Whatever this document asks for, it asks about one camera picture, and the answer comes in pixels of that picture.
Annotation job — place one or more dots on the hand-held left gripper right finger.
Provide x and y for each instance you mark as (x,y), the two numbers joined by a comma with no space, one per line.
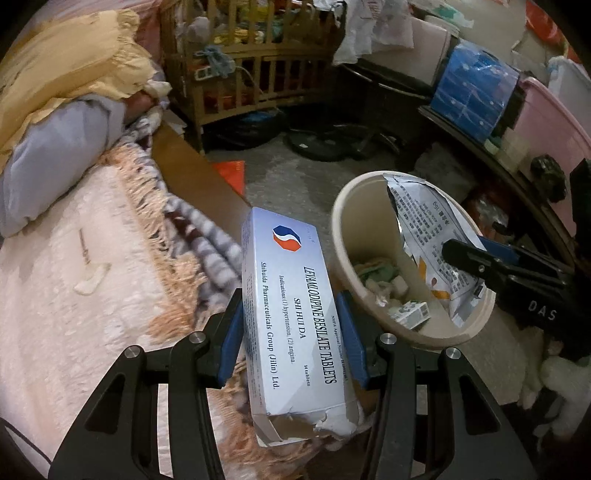
(353,341)

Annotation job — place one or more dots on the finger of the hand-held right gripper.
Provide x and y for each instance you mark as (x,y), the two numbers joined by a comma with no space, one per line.
(512,256)
(471,263)

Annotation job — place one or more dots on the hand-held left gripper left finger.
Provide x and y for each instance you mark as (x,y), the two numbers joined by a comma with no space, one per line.
(231,341)

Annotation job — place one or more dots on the pale blue medicine box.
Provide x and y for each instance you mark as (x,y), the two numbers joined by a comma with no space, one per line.
(286,323)

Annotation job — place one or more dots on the silver foil snack bag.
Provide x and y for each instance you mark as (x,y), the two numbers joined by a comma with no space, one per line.
(425,217)

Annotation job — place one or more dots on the cream round bin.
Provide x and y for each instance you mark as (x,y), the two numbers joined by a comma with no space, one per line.
(364,230)

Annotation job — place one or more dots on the striped knit blanket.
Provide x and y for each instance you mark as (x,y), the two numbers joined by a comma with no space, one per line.
(207,249)

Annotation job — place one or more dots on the pink plastic tub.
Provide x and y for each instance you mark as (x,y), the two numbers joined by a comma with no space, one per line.
(554,129)

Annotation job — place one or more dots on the red paper sheet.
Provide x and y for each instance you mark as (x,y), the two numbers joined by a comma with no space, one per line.
(231,175)

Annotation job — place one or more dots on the blue drawer box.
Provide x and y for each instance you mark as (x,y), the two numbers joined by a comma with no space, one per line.
(471,92)

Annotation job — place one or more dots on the black floor scale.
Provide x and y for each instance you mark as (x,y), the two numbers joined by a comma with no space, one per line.
(332,143)

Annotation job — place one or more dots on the white storage box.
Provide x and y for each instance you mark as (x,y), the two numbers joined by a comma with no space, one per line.
(425,50)

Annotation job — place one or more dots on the white plastic bag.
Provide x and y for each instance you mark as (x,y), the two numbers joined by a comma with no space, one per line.
(369,27)

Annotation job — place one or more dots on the grey duvet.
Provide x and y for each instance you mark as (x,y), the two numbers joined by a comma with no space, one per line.
(46,161)

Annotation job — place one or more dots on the wooden crib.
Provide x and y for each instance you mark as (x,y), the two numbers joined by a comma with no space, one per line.
(258,60)

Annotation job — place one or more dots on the yellow blanket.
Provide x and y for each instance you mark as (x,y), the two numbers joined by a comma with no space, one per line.
(60,69)

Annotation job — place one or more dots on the wooden bed frame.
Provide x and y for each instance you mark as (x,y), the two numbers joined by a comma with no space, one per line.
(194,170)

